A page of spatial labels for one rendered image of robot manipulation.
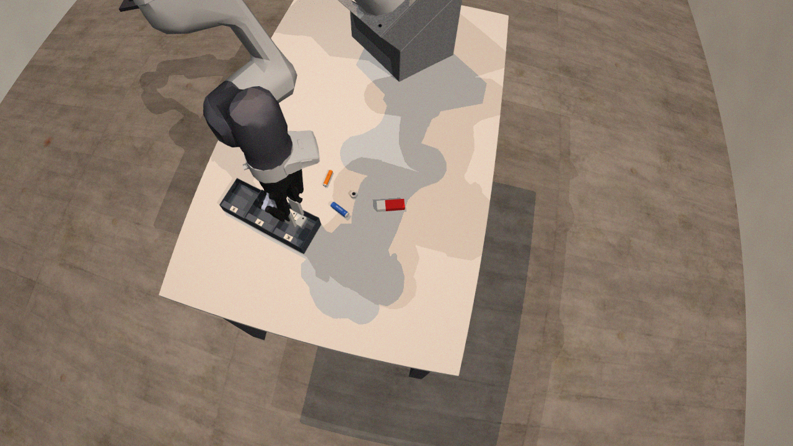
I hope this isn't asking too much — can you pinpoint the dark grey rack of three bins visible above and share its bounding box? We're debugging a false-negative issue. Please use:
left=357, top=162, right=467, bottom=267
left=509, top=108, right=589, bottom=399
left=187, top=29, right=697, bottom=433
left=220, top=178, right=321, bottom=254

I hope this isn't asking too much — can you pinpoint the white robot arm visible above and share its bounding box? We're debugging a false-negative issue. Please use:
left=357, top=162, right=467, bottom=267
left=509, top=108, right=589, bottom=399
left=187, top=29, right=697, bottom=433
left=133, top=0, right=320, bottom=183

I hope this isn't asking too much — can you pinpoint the red and white eraser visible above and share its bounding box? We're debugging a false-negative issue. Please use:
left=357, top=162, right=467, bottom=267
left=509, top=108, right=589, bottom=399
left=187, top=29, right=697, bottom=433
left=377, top=199, right=405, bottom=212

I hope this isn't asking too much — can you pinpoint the blue battery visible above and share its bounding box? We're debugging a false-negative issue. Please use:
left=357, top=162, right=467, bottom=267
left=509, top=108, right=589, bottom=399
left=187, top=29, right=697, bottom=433
left=331, top=202, right=349, bottom=218

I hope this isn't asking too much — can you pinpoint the white domino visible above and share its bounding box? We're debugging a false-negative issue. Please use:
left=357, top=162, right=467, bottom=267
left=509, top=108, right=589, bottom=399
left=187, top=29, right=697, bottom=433
left=290, top=209, right=307, bottom=227

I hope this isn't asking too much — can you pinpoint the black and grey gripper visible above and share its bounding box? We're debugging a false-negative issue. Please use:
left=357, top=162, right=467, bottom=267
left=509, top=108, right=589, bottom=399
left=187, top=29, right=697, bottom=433
left=258, top=169, right=304, bottom=227

